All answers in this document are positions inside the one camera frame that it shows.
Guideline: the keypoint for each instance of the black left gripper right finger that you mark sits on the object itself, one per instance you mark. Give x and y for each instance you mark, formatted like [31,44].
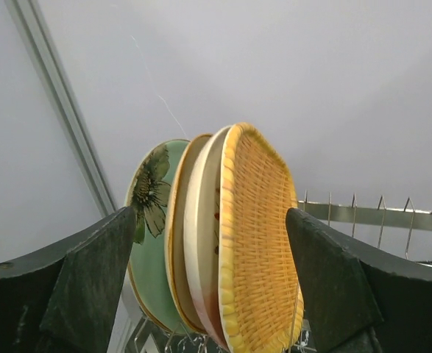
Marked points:
[370,290]

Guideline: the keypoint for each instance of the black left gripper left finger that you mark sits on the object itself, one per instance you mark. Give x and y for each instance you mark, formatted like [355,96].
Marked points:
[64,297]

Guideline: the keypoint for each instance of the wooden plate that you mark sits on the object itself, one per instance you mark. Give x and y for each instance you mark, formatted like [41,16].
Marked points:
[260,301]

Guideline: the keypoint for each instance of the peach bird plate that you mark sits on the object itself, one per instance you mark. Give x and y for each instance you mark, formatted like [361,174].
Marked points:
[173,238]

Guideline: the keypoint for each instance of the mint green flower plate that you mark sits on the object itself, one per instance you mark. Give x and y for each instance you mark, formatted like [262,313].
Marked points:
[148,195]

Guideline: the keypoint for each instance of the cream and pink plate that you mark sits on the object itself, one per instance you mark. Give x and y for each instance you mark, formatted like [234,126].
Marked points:
[201,235]

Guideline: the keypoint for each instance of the stainless steel dish rack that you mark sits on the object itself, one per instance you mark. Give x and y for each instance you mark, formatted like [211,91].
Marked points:
[385,220]

